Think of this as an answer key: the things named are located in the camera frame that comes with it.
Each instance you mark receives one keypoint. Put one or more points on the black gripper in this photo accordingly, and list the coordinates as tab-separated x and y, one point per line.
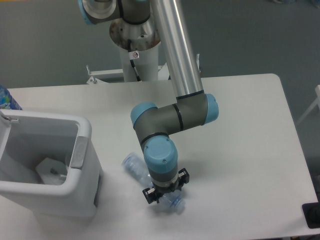
164	184

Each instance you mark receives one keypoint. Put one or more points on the clear plastic water bottle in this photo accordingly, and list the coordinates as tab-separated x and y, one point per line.
136	167

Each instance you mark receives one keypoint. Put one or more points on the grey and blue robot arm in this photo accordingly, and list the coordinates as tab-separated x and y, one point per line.
191	106

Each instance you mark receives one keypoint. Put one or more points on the white plastic trash can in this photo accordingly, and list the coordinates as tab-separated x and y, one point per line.
48	163

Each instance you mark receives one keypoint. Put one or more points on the black device at table edge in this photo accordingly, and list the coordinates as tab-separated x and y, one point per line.
311	213

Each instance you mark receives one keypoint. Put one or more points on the blue labelled bottle at edge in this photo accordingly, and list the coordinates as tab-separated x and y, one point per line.
7	101

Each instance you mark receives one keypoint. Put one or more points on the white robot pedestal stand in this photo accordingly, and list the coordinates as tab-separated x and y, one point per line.
138	46

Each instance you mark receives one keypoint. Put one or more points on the white frame at right edge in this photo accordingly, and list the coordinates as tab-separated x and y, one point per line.
314	105

